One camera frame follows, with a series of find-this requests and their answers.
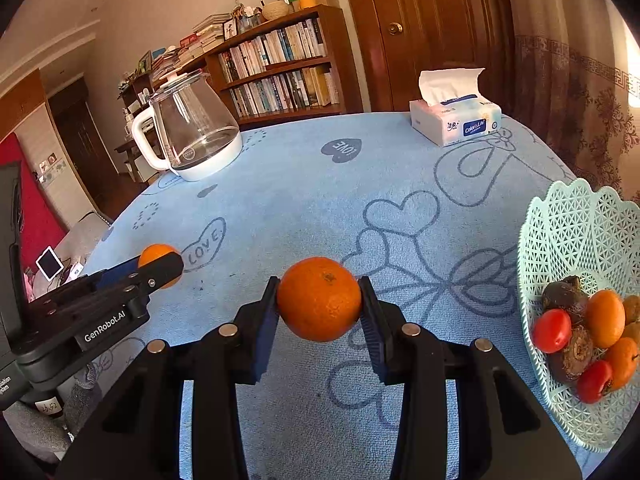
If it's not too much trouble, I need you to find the mandarin orange with stem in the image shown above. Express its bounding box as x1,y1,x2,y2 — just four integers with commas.
603,336,639,391

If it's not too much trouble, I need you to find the tissue pack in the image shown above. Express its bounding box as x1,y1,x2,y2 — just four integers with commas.
409,67,502,146

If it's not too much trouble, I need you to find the brown wooden door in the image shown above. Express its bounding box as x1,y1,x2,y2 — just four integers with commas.
348,0,515,114

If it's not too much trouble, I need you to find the red cherry tomato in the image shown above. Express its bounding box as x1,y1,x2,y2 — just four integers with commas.
577,360,613,404
532,309,572,354

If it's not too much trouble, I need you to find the blue patterned tablecloth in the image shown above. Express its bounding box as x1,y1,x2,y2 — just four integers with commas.
87,113,573,479

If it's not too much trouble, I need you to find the grey cushioned chair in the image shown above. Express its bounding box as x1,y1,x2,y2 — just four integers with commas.
54,211,112,266

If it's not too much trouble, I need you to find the wooden bookshelf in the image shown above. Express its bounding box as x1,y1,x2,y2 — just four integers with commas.
117,4,364,129

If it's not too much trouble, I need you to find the wooden side desk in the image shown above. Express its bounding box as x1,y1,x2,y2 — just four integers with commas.
115,140,157,183

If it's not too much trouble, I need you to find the small dark water chestnut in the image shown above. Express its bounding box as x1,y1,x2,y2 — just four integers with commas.
547,325,594,385

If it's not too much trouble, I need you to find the smooth orange kumquat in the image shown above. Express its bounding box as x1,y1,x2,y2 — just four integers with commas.
137,244,183,292

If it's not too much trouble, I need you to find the patterned beige curtain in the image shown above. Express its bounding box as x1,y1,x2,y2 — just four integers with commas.
511,0,639,202

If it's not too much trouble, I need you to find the light blue lattice basket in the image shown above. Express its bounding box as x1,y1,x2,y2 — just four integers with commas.
516,178,639,453

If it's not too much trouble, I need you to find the glass electric kettle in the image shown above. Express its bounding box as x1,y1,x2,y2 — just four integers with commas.
131,70,243,182

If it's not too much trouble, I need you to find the brass door knob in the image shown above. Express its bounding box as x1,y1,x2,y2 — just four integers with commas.
387,22,404,36

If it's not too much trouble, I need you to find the large dark water chestnut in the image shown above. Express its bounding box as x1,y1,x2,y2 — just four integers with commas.
541,275,589,325

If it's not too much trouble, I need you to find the longan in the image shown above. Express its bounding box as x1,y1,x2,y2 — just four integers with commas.
623,321,640,349
623,295,640,325

